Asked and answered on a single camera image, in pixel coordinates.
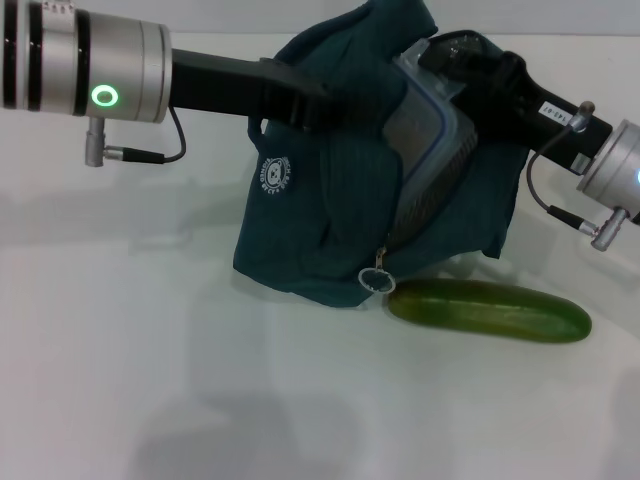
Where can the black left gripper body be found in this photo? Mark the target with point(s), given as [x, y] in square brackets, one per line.
[215, 82]

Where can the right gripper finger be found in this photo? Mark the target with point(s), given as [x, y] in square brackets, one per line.
[475, 67]

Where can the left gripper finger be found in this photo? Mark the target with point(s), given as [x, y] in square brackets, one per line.
[305, 82]
[320, 112]

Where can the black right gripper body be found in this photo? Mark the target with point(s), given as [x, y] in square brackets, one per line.
[525, 115]

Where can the clear plastic lidded container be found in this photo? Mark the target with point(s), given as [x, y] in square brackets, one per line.
[420, 130]

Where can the dark teal lunch bag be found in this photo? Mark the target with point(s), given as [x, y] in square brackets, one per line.
[350, 200]

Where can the green cucumber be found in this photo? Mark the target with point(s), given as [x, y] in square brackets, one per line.
[490, 310]

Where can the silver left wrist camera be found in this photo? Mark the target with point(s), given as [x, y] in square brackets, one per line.
[59, 7]

